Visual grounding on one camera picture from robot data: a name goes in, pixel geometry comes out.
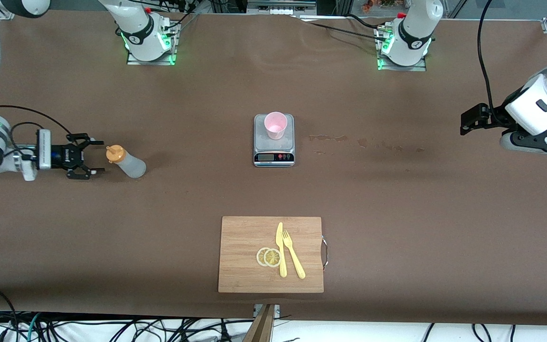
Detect wooden post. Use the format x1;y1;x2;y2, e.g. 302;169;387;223
244;304;275;342

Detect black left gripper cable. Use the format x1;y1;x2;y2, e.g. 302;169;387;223
477;0;498;112

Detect teal floor cable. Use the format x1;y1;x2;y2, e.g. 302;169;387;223
26;313;41;342

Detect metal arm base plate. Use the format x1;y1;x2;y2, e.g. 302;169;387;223
126;47;178;66
377;56;427;72

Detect translucent sauce bottle orange cap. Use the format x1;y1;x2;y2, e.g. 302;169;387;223
106;145;147;179

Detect yellow plastic fork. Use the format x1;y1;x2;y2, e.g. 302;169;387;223
282;230;306;280

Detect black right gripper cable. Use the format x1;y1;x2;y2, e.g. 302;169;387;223
0;105;72;136

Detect brown table cover sheet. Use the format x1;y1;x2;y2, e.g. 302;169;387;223
0;9;547;326

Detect pink paper cup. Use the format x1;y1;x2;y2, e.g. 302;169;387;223
264;112;288;140

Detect wooden cutting board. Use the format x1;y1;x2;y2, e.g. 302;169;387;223
218;216;324;294

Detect silver digital kitchen scale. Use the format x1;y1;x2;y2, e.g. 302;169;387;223
253;114;296;168

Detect white power strip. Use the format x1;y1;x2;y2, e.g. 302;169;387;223
263;5;303;15

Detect yellow plastic knife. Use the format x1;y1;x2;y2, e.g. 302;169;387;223
276;222;288;278

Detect black cable on table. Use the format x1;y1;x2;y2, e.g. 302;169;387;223
302;18;389;42

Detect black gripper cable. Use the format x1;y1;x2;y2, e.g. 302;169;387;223
477;0;498;112
0;105;72;136

